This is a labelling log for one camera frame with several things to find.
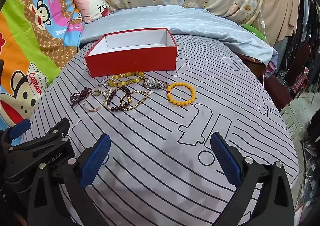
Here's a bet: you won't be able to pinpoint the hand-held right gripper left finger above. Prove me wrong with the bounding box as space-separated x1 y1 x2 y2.
26 133 112 226

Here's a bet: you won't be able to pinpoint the yellow crystal bracelet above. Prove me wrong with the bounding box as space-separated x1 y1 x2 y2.
108 71 146 88

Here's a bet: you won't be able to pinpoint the thin gold bangle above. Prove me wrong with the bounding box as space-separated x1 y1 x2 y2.
82 90 111 113

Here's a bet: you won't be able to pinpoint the dark red chair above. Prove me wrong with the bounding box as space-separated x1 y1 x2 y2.
264 42 312 112

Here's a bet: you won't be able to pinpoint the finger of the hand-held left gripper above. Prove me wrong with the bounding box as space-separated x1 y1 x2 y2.
7 119 31 145
31 117 72 146

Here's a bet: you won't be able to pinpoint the yellow round bead bracelet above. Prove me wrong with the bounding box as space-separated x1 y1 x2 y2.
166 82 196 105

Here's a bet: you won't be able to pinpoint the silver flower pendant necklace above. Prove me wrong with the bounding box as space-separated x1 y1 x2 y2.
93 82 113 99

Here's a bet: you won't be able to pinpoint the silver wrist watch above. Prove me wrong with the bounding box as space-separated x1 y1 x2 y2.
142 78 171 89

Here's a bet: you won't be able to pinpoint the hanging clothes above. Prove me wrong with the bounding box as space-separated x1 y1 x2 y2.
297 0 320 43

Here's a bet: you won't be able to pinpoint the light blue pillow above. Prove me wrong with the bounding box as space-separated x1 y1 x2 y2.
79 5 276 65

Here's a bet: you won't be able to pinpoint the dark maroon bead bracelet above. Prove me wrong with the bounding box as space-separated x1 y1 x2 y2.
106 86 132 113

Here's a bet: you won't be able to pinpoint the pink cartoon pillow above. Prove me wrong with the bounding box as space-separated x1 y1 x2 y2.
72 0 112 24

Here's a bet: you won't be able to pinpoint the green cushion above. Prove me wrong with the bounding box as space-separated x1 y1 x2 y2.
241 23 265 41

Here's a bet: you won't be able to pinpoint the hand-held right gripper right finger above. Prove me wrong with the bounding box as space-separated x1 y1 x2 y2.
210 132 296 226

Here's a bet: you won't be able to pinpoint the gold bead chain bracelet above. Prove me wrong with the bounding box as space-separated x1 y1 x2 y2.
120 90 152 110

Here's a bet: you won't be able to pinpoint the white cable with switch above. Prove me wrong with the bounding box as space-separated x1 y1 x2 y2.
249 0 267 39

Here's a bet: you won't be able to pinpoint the purple bead bracelet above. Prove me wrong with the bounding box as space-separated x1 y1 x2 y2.
69 86 93 109

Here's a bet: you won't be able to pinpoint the colourful monkey printed blanket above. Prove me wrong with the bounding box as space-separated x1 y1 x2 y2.
0 0 87 126

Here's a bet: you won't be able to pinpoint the red cardboard box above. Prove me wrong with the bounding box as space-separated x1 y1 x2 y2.
84 28 178 78

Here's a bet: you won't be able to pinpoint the beige hanging cloth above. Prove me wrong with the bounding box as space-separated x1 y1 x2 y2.
262 0 300 46

